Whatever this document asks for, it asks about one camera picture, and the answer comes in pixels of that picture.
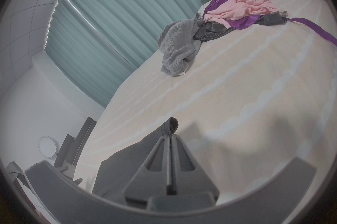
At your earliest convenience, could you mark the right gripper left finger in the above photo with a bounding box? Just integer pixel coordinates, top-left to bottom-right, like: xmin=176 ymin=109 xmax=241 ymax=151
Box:
xmin=123 ymin=136 xmax=172 ymax=205

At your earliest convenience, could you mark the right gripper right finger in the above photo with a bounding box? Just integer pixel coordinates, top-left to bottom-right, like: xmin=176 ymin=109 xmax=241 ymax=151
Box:
xmin=171 ymin=135 xmax=220 ymax=199

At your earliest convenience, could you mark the black T-shirt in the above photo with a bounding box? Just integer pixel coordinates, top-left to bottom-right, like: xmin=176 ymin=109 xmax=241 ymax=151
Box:
xmin=92 ymin=117 xmax=180 ymax=201

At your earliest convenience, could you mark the bed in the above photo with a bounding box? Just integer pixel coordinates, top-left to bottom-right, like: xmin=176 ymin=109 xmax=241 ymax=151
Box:
xmin=72 ymin=0 xmax=337 ymax=213

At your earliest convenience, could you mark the pile of clothes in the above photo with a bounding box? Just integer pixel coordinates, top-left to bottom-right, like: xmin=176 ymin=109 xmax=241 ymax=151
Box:
xmin=193 ymin=0 xmax=337 ymax=46

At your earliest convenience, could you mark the black chest of drawers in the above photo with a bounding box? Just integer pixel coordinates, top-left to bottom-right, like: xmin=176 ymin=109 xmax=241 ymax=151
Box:
xmin=54 ymin=117 xmax=98 ymax=180

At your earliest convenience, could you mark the round white mirror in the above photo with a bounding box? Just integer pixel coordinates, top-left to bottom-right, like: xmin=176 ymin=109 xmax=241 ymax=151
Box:
xmin=38 ymin=136 xmax=57 ymax=158

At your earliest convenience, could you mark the grey garment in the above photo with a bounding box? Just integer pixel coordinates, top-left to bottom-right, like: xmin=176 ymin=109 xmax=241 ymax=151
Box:
xmin=157 ymin=13 xmax=205 ymax=77

